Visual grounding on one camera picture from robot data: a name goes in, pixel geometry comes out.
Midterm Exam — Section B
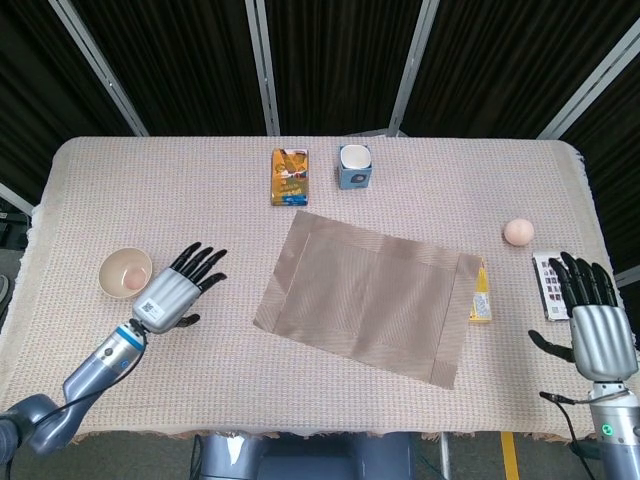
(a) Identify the beige woven tablecloth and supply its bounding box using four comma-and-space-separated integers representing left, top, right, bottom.
0, 135, 626, 444

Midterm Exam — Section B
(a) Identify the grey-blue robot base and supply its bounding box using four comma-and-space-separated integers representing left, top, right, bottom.
199, 432, 416, 480

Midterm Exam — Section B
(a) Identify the light brown bowl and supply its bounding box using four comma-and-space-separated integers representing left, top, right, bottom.
97, 247, 154, 301

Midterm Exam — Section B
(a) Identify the light blue speaker box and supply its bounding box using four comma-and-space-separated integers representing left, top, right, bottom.
337, 144, 374, 191

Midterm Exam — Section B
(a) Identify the peach-coloured ball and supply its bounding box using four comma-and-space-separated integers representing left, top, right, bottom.
503, 218, 535, 247

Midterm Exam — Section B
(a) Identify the left silver and black robot hand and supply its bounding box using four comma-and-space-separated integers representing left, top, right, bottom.
129, 241, 229, 335

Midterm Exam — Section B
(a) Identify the orange and blue carton box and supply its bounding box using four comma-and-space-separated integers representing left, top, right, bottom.
270, 147, 310, 207

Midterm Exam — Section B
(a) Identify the yellow printed box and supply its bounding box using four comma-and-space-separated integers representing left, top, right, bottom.
468, 257, 493, 324

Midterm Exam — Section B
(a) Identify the grey metal table leg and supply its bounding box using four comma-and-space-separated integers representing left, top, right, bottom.
439, 432, 454, 480

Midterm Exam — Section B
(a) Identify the white box with picture grid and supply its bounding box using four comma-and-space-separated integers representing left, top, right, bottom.
531, 251, 576, 322

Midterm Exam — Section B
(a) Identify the brown woven placemat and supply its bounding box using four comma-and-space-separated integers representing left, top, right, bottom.
252, 209, 484, 390

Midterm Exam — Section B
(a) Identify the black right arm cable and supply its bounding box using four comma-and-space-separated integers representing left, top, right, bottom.
539, 392, 609, 480

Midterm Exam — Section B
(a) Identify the right silver and black robot hand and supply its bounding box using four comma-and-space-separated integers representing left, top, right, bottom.
528, 251, 640, 384

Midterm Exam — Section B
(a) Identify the black curtain backdrop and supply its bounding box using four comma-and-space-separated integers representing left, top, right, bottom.
0, 0, 640, 274

